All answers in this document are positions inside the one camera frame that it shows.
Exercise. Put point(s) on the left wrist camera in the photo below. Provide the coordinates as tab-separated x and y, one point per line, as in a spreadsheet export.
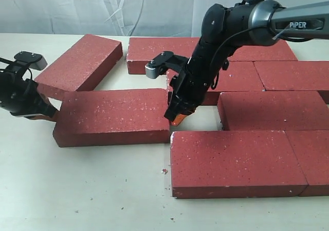
31	60

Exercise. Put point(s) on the white backdrop cloth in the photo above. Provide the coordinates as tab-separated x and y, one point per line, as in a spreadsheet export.
106	17

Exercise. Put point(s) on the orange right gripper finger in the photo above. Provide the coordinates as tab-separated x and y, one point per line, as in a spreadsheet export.
181	116

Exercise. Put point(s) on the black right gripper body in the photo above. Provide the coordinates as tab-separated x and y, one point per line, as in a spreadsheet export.
188	86

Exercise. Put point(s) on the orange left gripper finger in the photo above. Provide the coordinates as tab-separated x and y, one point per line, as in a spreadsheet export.
43	110

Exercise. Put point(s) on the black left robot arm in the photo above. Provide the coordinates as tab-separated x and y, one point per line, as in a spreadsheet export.
20	95

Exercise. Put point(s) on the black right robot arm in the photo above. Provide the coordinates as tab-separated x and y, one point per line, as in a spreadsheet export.
224	31

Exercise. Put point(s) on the red brick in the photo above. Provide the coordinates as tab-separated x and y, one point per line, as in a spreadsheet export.
311	150
81	68
112	117
234	164
293	75
143	49
277	52

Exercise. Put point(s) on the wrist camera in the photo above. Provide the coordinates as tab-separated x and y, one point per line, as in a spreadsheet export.
157	66
31	60

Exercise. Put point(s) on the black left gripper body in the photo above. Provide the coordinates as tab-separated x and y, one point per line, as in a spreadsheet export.
18	95

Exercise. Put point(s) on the red brick being placed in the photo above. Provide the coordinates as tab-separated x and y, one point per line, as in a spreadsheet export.
239	77

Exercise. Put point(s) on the red brick second row right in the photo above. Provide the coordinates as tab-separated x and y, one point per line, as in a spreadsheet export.
273	110

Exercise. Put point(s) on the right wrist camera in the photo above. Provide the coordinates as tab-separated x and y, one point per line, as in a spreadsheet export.
157	66

